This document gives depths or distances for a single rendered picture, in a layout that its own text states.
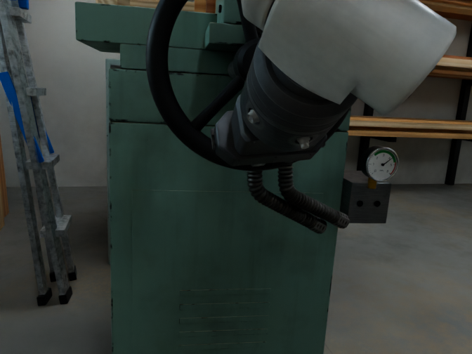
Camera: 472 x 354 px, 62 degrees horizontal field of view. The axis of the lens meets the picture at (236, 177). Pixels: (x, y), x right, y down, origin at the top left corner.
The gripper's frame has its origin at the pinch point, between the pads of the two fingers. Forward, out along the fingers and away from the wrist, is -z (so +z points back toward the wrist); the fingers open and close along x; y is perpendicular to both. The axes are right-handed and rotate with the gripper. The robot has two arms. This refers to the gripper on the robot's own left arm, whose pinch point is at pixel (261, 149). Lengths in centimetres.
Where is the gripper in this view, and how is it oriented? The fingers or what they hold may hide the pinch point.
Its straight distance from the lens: 47.2
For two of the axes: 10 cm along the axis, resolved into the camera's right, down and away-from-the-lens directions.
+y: -1.4, -9.5, 2.8
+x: 9.8, -0.9, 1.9
